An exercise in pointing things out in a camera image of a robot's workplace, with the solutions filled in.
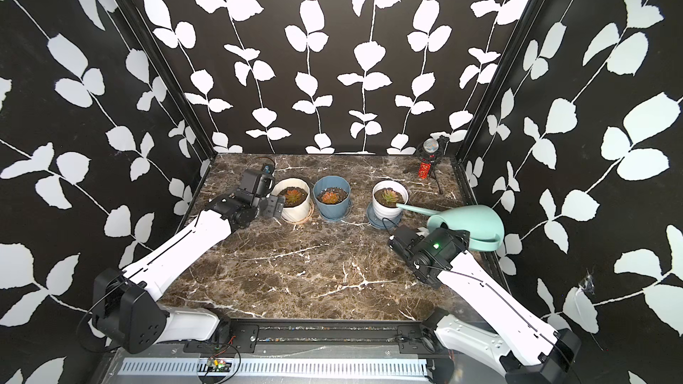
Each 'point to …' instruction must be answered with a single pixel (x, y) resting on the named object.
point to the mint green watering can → (485, 227)
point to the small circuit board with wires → (213, 364)
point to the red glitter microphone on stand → (428, 153)
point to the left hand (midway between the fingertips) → (266, 192)
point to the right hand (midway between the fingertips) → (467, 235)
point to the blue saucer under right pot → (381, 223)
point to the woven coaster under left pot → (304, 220)
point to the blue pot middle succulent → (333, 197)
